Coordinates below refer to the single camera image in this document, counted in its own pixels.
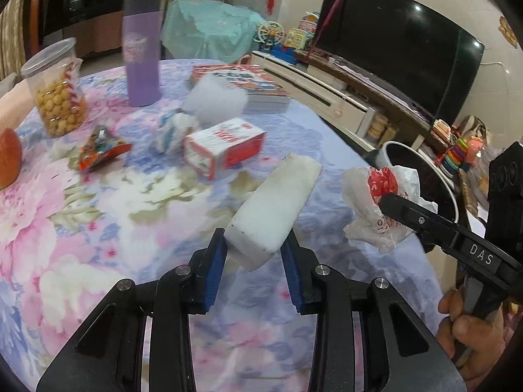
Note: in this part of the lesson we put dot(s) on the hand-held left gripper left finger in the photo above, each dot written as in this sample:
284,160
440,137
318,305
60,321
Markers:
214,269

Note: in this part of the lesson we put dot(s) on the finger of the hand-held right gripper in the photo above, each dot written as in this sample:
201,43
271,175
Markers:
416,218

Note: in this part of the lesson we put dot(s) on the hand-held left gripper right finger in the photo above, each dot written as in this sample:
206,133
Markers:
292,271

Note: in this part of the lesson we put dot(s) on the white red plastic bag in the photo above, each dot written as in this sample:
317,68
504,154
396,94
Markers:
367,212

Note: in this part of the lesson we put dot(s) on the white trash bin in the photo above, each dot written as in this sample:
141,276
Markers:
412,163

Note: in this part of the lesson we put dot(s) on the white foam block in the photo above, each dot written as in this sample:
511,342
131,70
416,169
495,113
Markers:
273,204

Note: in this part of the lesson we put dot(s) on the person's right hand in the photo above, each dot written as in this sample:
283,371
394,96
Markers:
474,339

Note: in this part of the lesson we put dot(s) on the floral tablecloth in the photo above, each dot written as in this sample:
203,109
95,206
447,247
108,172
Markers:
102,220

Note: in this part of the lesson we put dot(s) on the red and white carton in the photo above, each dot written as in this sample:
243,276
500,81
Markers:
222,147

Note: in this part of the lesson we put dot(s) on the white blue crumpled wrapper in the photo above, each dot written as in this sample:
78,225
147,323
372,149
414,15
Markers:
177,132

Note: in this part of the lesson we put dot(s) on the white brown television stand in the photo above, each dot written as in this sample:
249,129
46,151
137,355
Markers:
327,90

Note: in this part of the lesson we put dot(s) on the orange snack wrapper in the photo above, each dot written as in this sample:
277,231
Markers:
102,149

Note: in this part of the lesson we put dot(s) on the white crumpled tissue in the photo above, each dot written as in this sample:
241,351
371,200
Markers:
216,98

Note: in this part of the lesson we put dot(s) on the black television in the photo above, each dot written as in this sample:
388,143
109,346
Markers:
392,45

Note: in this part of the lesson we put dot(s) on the stack of books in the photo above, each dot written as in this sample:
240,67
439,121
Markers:
261,90

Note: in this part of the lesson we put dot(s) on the blue toy block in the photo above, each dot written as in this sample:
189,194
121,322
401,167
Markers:
286,54

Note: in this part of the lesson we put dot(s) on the colourful toy house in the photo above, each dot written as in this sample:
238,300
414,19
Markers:
300,34

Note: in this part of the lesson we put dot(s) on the purple drink bottle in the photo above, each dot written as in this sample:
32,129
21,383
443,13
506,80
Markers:
141,61

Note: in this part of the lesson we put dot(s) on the pink stick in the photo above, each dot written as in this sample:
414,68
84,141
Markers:
331,12

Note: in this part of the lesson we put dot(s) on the clear jar of snack balls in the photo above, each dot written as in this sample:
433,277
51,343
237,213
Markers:
57,98

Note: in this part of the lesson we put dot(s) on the ferris wheel toy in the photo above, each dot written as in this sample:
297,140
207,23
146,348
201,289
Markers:
269,36

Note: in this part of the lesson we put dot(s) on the red yellow apple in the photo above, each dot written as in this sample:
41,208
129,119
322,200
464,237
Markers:
8,159

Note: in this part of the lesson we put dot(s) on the teal covered chair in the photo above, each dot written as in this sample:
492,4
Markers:
212,28

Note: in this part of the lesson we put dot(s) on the wooden sliding glass door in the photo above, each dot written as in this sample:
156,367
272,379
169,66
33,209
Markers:
86,4

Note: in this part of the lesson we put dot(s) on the red yellow wall sticker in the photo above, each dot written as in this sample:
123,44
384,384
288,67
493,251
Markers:
508,30

